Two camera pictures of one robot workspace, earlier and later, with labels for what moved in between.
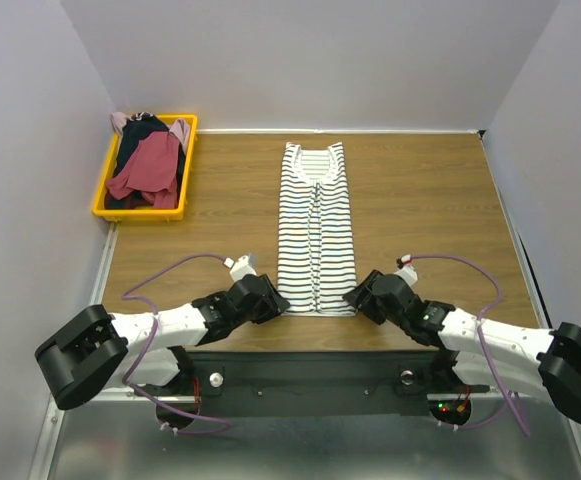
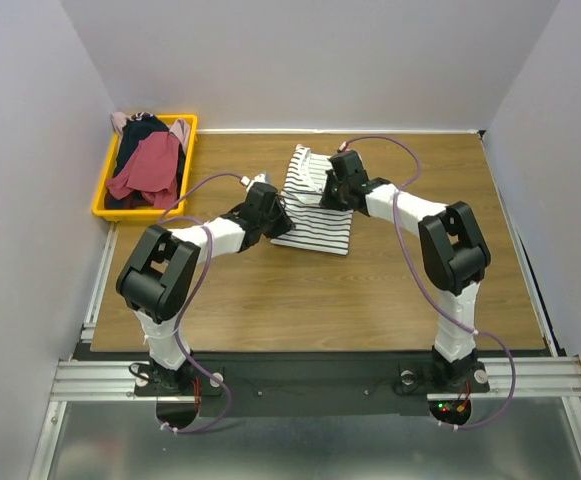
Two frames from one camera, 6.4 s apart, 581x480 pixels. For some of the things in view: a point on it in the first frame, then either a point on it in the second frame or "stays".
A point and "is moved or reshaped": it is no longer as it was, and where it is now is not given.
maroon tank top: (152, 172) stays
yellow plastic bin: (147, 214) stays
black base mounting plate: (381, 382) stays
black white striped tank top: (316, 258) is moved or reshaped
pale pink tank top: (180, 126) stays
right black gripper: (360, 298) to (333, 191)
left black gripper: (273, 304) to (285, 224)
